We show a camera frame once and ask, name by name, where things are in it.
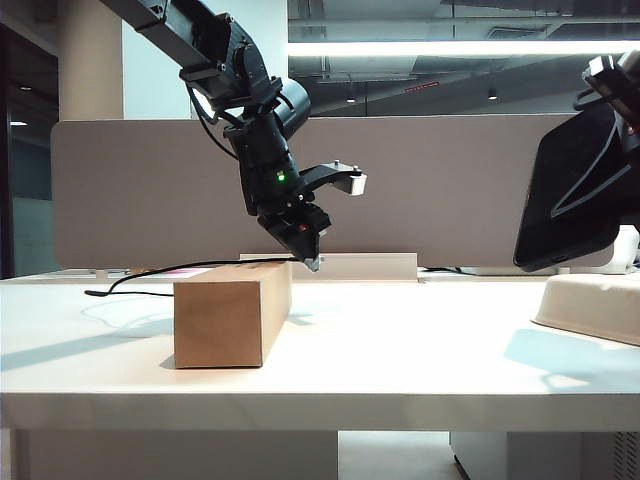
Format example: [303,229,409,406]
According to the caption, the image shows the black charging cable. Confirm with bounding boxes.
[84,255,321,299]

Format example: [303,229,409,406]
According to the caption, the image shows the long ceiling light strip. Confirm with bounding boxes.
[288,42,629,58]

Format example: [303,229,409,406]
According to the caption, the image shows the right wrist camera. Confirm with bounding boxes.
[582,49,634,101]

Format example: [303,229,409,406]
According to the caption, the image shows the grey-brown desk divider panel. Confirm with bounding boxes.
[51,113,619,271]

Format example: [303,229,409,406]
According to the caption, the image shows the beige pulp tray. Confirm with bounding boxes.
[529,273,640,346]

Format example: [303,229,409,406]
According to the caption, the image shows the brown cardboard box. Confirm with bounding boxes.
[173,262,293,370]

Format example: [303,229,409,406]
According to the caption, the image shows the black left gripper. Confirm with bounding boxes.
[237,143,332,272]

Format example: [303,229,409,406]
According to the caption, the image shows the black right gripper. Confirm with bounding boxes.
[549,94,640,226]

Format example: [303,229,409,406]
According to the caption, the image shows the white rounded appliance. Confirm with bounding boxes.
[612,224,640,275]

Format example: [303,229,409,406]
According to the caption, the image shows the black smartphone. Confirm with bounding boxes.
[513,102,629,274]

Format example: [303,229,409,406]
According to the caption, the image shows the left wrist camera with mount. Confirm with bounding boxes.
[298,159,369,197]

